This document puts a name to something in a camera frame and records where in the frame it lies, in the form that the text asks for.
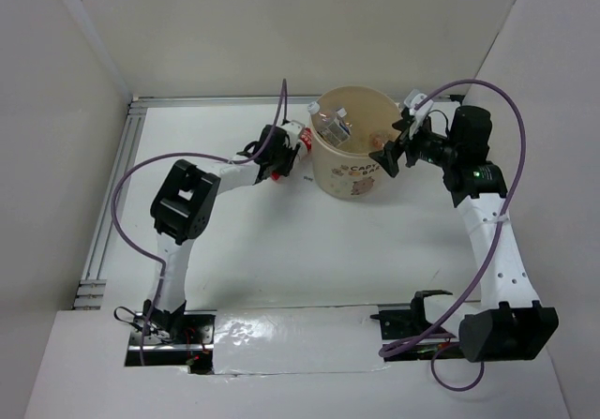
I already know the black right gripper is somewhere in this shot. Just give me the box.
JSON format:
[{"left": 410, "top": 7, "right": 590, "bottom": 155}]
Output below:
[{"left": 369, "top": 114, "right": 459, "bottom": 177}]

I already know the red cap bottle red label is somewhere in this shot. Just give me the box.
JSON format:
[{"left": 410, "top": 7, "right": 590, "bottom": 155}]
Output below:
[{"left": 368, "top": 130, "right": 394, "bottom": 152}]

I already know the clear bottle blue white label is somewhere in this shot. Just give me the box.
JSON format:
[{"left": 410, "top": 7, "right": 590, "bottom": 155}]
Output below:
[{"left": 307, "top": 101, "right": 351, "bottom": 147}]

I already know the clear bottle white cap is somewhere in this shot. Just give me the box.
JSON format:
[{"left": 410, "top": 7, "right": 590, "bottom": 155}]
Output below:
[{"left": 336, "top": 107, "right": 350, "bottom": 126}]

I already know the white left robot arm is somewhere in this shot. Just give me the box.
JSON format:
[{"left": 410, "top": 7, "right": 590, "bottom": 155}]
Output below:
[{"left": 140, "top": 121, "right": 312, "bottom": 343}]

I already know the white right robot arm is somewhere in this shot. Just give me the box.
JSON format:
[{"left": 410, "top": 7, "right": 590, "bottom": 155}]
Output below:
[{"left": 370, "top": 106, "right": 559, "bottom": 363}]

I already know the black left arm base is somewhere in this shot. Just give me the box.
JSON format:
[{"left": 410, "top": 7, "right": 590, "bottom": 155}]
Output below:
[{"left": 113, "top": 307, "right": 216, "bottom": 375}]

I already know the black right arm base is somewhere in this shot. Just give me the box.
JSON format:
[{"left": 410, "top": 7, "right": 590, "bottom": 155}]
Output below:
[{"left": 369, "top": 290, "right": 458, "bottom": 362}]

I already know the cream cartoon capybara bin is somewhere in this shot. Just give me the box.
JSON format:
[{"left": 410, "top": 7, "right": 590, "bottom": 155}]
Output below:
[{"left": 309, "top": 86, "right": 400, "bottom": 200}]

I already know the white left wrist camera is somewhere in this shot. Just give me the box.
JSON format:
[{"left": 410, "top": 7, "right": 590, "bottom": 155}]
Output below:
[{"left": 282, "top": 121, "right": 305, "bottom": 148}]

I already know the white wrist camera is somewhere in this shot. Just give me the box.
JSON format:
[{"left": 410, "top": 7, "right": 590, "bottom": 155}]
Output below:
[
  {"left": 282, "top": 121, "right": 305, "bottom": 148},
  {"left": 402, "top": 89, "right": 433, "bottom": 139}
]

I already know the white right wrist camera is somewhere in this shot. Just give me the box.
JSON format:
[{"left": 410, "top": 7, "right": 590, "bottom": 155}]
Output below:
[{"left": 402, "top": 89, "right": 433, "bottom": 139}]

